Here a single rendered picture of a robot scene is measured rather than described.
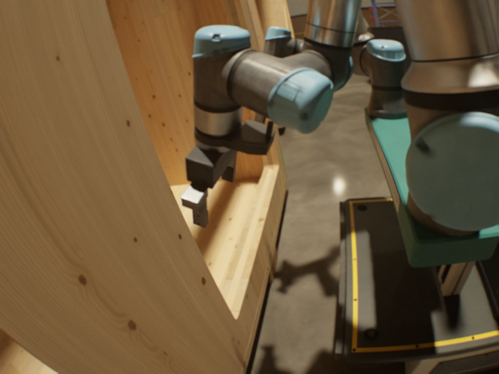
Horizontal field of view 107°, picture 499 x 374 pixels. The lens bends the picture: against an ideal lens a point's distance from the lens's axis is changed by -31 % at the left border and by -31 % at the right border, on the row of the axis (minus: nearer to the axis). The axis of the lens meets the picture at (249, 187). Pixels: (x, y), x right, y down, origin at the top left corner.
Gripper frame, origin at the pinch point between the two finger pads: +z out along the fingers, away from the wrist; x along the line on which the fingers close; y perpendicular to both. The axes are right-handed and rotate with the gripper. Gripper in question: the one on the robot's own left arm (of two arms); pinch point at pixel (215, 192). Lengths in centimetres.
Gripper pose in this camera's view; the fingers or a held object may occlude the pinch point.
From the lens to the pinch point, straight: 53.2
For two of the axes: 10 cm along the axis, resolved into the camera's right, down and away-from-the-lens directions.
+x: -3.4, 6.5, -6.8
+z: -1.1, 6.9, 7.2
